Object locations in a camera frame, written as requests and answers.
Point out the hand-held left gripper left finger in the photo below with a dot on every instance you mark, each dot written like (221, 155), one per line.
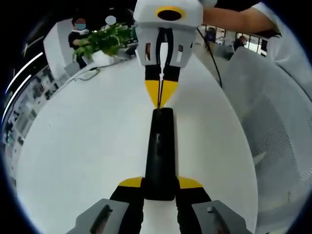
(126, 209)

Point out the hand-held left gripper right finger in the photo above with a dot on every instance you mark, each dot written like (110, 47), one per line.
(192, 202)

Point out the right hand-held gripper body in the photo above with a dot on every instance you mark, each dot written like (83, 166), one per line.
(146, 12)

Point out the black remote control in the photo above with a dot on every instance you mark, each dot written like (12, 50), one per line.
(159, 158)

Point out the green potted plant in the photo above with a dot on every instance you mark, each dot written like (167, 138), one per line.
(109, 39)

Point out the white planter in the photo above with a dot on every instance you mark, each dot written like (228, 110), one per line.
(103, 57)

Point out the white square pillar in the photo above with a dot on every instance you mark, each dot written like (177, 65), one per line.
(54, 48)

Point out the grey mesh office chair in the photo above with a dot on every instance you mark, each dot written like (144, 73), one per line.
(268, 122)

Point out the person's white shirt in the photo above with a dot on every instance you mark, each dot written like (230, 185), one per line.
(290, 48)

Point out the ceiling light strip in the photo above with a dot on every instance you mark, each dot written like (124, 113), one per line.
(29, 63)
(15, 93)

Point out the blue white wall display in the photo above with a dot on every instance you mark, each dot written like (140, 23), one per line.
(29, 109)

